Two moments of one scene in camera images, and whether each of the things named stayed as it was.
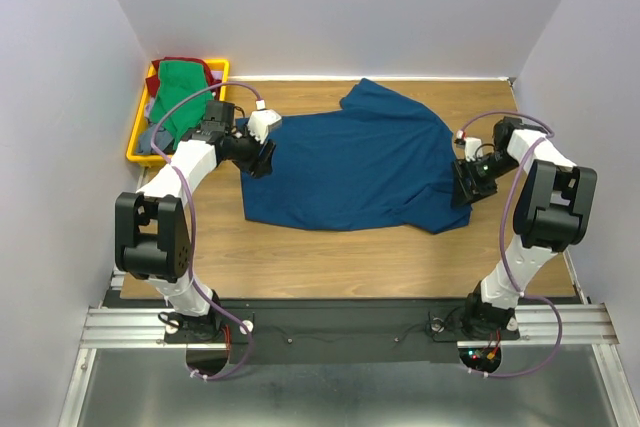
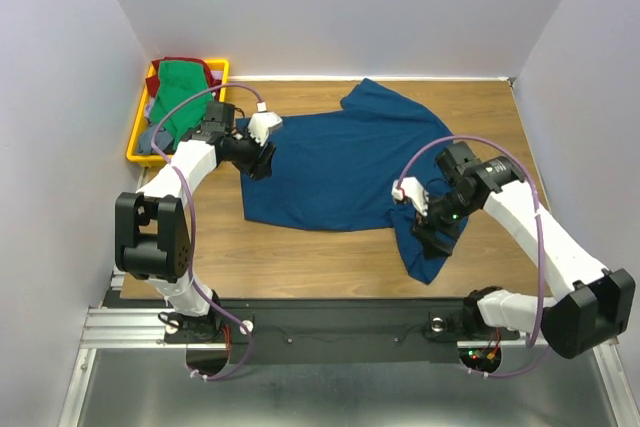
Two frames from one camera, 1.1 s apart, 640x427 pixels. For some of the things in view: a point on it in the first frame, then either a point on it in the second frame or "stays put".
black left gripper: (256, 166) stays put
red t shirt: (152, 82) stays put
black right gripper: (460, 191) → (423, 231)
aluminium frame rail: (118, 328) stays put
